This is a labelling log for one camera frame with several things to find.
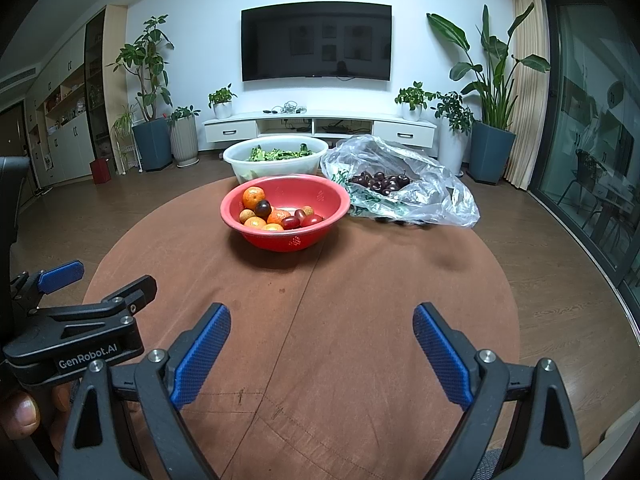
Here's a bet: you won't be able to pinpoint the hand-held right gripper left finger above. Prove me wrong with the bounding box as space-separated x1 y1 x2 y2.
59 302 232 480

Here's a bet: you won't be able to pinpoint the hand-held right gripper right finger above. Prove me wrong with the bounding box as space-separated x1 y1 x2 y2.
412 302 586 480

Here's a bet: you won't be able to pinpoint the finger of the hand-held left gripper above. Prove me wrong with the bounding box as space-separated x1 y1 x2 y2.
10 260 85 311
35 275 158 321

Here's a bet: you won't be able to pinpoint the red plastic colander bowl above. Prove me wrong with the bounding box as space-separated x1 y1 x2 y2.
220 174 351 252

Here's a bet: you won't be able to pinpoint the person's left hand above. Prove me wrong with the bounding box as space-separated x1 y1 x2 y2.
0 382 83 461

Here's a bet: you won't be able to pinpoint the brown tablecloth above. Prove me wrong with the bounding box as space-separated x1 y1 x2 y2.
80 172 523 480

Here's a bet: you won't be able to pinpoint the small red bin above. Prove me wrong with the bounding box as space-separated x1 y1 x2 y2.
90 157 113 184

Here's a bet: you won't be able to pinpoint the dark wooden door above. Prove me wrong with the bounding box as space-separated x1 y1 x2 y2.
0 100 28 201

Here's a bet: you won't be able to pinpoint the tall tree plant blue pot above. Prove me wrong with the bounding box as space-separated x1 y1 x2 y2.
106 15 175 172

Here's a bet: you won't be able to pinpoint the hanging plant on white stand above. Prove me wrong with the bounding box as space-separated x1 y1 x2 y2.
111 105 143 175

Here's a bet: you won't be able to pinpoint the clear plastic bag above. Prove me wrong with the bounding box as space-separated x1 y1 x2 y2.
320 134 481 229

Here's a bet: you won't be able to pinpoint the plant in ribbed white pot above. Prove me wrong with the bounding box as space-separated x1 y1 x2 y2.
167 106 202 167

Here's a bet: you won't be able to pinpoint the pile of dark cherries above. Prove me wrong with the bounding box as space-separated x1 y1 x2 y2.
347 171 412 197

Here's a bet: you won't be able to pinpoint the white television cabinet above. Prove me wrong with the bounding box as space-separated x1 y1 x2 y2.
202 110 437 147

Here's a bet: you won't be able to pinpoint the white plastic basin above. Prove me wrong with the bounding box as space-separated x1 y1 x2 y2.
223 135 330 184

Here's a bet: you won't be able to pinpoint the green leafy vegetables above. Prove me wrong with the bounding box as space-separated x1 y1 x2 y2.
247 143 315 163

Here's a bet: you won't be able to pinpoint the large-leaf plant dark pot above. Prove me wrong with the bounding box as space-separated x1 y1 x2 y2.
426 4 551 183

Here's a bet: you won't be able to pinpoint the small potted plant white pot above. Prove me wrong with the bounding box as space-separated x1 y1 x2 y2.
395 81 432 122
208 83 238 120

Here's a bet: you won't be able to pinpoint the bushy plant tall white pot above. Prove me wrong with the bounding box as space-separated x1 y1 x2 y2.
430 91 476 171

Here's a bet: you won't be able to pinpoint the glass sliding door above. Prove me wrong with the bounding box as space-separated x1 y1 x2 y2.
530 0 640 306

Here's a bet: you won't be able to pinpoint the beige curtain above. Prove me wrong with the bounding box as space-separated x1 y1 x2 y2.
502 0 551 188

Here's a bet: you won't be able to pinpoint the white wall cabinet unit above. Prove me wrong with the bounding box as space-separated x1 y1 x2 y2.
25 5 128 188

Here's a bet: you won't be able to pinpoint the black wall television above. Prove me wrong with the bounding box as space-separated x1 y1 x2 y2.
241 3 392 82

